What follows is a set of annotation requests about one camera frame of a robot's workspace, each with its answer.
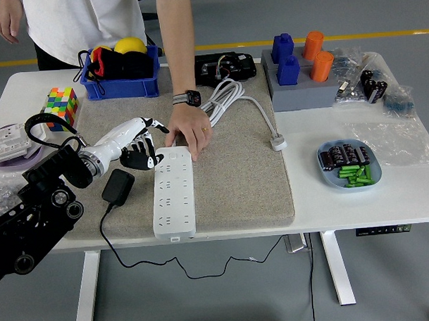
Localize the clear bubble wrap bag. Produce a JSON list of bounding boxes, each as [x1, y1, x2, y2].
[[0, 173, 27, 215]]

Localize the blue plastic bin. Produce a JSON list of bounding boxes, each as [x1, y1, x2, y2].
[[80, 45, 163, 101]]

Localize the small yellow ball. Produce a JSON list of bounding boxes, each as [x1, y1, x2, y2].
[[90, 45, 113, 62]]

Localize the black electronic device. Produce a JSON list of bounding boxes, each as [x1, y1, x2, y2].
[[193, 51, 259, 87]]

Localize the black capacitor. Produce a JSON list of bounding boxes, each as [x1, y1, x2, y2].
[[342, 144, 359, 164], [329, 146, 346, 164], [321, 151, 337, 172], [354, 146, 373, 165]]

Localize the colourful puzzle cube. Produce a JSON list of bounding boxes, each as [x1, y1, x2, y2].
[[42, 87, 81, 133]]

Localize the white power strip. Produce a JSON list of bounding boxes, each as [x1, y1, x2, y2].
[[150, 145, 197, 244]]

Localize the orange cylinder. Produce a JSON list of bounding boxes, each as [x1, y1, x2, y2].
[[301, 30, 326, 62], [309, 50, 336, 82]]

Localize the black pouch drawstring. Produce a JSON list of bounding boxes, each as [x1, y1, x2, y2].
[[72, 49, 106, 99]]

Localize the light blue tray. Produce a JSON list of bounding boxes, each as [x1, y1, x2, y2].
[[316, 137, 384, 194]]

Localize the white wall socket panel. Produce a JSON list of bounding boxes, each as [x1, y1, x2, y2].
[[0, 122, 35, 165]]

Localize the metal bracket under table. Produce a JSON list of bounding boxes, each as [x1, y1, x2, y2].
[[283, 233, 312, 253]]

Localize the person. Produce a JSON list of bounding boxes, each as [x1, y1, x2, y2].
[[20, 0, 149, 72]]

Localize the grey block base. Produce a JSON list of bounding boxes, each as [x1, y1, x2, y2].
[[261, 46, 342, 113]]

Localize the black desk control panel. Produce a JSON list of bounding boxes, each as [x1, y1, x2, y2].
[[355, 223, 412, 237]]

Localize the grey-brown mat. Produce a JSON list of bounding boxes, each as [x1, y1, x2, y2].
[[49, 58, 297, 241]]

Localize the clear bag blue resistors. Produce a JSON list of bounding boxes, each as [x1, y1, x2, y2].
[[332, 46, 363, 78], [381, 84, 417, 120]]

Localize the blue block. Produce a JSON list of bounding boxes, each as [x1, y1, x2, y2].
[[275, 54, 301, 87], [270, 32, 296, 65]]

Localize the white three-pin plug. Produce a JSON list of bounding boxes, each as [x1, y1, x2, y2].
[[268, 129, 289, 152]]

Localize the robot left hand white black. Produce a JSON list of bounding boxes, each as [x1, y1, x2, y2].
[[88, 115, 172, 172]]

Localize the empty clear plastic bag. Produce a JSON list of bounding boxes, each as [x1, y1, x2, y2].
[[343, 119, 429, 170]]

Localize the black hanging cable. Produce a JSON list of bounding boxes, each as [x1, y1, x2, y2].
[[306, 232, 317, 321]]

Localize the white power strip cable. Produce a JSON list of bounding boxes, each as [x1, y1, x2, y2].
[[168, 77, 282, 148]]

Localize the thin black adapter cord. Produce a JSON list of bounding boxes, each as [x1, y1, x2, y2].
[[98, 196, 286, 282]]

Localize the large yellow ball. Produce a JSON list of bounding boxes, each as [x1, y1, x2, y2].
[[113, 36, 148, 56]]

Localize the black power adapter plug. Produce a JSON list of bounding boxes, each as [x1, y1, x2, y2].
[[100, 168, 137, 208]]

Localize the black pouch red lining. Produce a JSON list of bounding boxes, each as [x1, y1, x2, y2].
[[85, 49, 155, 82]]

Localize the clear bag black capacitors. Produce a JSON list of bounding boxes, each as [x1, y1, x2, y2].
[[356, 51, 390, 106]]

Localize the person's right hand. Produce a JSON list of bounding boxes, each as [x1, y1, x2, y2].
[[0, 0, 25, 45]]

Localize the person's left hand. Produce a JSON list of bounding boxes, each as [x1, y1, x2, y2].
[[163, 102, 214, 162]]

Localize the clear bag small parts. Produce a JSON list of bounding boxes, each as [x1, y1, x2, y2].
[[333, 75, 368, 104]]

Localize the white table leg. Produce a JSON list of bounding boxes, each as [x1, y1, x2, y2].
[[319, 229, 357, 308], [72, 251, 104, 321]]

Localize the black wrist watch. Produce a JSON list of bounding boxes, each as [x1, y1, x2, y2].
[[172, 89, 203, 108]]

